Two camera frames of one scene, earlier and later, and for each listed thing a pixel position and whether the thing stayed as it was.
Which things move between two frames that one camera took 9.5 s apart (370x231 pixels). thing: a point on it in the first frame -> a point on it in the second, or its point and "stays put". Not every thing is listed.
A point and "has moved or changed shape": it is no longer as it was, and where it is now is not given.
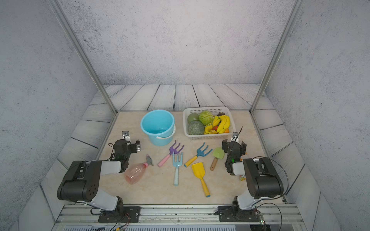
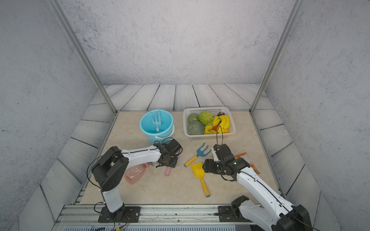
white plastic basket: x=208 y=123 stays put
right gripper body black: x=227 y=144 -> x=215 y=167
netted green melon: x=195 y=127 stays put
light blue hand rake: x=177 y=164 -> x=156 y=122
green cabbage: x=205 y=117 stays put
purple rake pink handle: x=172 y=151 has moved or changed shape
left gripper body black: x=132 y=149 -> x=172 y=162
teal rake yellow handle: x=199 y=153 stays put
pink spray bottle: x=133 y=174 stays put
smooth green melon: x=192 y=116 stays put
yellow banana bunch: x=224 y=123 stays put
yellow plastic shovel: x=198 y=169 stays put
